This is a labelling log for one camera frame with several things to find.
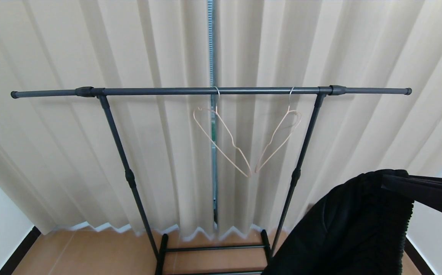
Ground black clothes rack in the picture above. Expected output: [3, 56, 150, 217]
[10, 85, 412, 275]

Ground black shorts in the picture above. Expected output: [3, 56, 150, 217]
[261, 169, 415, 275]

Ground beige curtain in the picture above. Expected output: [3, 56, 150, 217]
[0, 0, 442, 241]

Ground pink clothes hanger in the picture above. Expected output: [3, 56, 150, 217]
[255, 87, 303, 173]
[193, 86, 252, 178]

